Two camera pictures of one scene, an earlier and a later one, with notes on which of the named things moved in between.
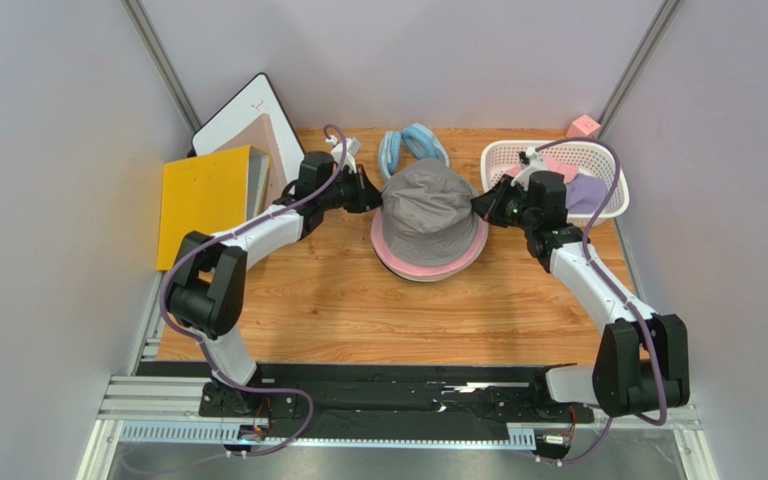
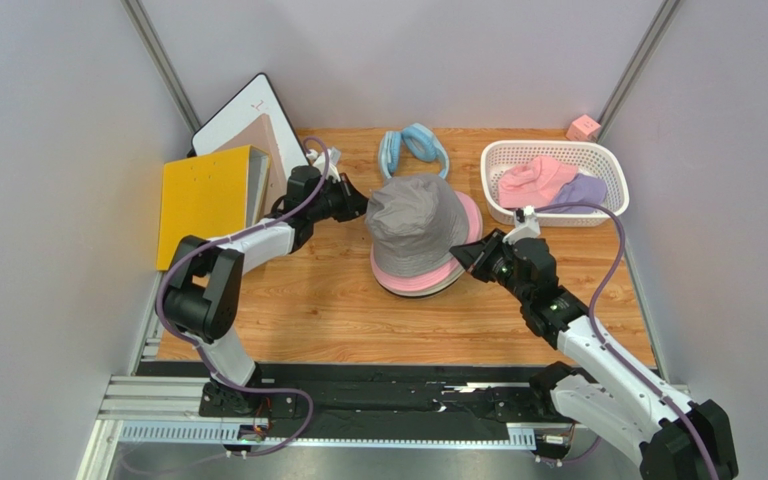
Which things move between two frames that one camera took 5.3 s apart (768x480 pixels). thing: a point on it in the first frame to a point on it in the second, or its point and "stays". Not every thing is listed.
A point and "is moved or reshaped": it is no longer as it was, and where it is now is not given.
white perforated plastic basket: x=503 y=158 stays
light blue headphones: x=399 y=149 stays
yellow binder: x=210 y=194 stays
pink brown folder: x=258 y=133 stays
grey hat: x=428 y=216 is moved or reshaped
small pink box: x=584 y=126 stays
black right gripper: x=497 y=202 to x=492 y=255
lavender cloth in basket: x=585 y=194 stays
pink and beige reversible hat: x=435 y=278 to x=423 y=293
